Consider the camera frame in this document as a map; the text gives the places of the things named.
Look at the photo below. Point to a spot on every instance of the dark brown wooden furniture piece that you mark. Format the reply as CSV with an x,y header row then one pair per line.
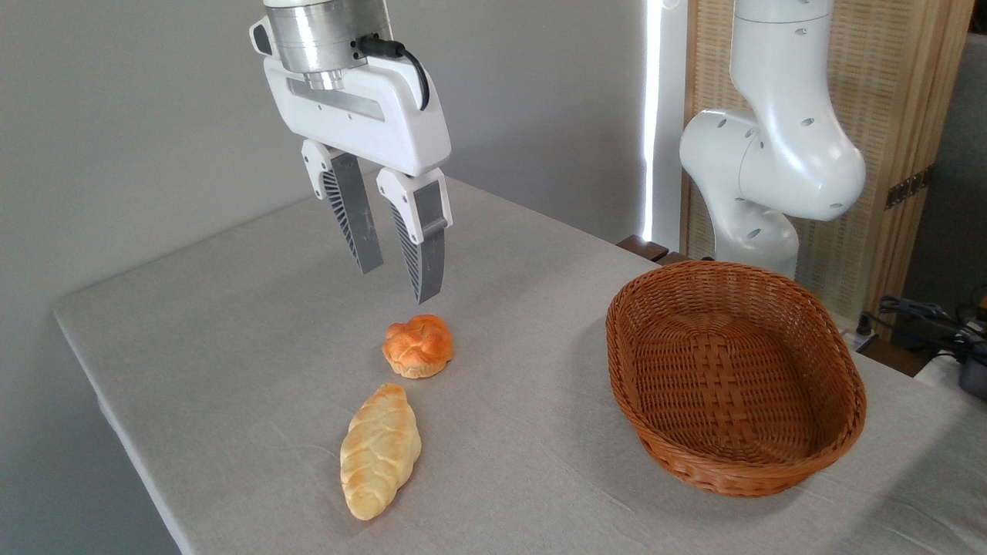
x,y
644,248

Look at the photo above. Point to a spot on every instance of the brass screen hinge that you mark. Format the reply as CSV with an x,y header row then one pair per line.
x,y
910,187

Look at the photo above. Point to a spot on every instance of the round orange bread bun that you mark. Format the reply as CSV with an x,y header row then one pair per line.
x,y
418,347

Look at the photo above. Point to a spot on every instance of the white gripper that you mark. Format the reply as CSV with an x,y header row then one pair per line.
x,y
362,116

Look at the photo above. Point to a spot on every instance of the grey tablecloth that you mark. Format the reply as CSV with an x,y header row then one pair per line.
x,y
231,347

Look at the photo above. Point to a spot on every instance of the brown wicker basket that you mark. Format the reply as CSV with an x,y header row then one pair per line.
x,y
732,385

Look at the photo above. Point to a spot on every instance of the wooden bamboo folding screen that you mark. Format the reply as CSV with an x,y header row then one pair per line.
x,y
887,92

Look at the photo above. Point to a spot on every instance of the long braided bread loaf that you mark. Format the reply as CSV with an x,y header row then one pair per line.
x,y
380,455

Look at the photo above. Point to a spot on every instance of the dark grey device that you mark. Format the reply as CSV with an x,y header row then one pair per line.
x,y
974,379

